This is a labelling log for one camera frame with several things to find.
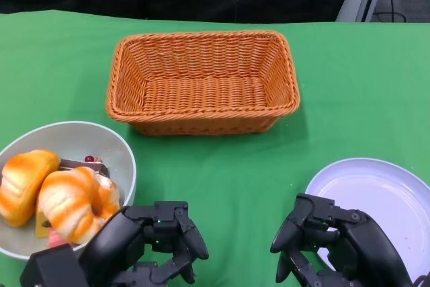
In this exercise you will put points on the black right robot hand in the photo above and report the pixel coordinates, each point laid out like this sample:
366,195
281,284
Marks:
356,243

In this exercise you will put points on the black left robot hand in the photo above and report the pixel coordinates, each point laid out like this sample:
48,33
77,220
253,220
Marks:
127,233

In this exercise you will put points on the orange striped croissant bread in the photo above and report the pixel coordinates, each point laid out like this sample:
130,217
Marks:
23,183
74,199

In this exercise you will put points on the grey-green bowl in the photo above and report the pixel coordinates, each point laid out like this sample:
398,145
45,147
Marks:
84,139

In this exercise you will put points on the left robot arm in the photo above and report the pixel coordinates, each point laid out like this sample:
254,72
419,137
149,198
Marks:
50,267

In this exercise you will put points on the lavender plate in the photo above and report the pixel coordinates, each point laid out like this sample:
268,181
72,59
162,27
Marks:
376,186

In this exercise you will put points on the pink cake block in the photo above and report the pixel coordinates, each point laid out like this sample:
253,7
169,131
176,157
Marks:
55,238

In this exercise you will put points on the chocolate layered cake slice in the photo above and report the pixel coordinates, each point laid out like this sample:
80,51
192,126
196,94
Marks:
84,164

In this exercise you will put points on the yellow cake block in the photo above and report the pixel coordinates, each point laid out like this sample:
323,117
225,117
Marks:
42,224

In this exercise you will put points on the orange wicker basket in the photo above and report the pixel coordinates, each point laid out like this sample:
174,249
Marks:
201,99

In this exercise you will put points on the green tablecloth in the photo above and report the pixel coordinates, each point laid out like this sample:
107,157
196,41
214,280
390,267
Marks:
50,65

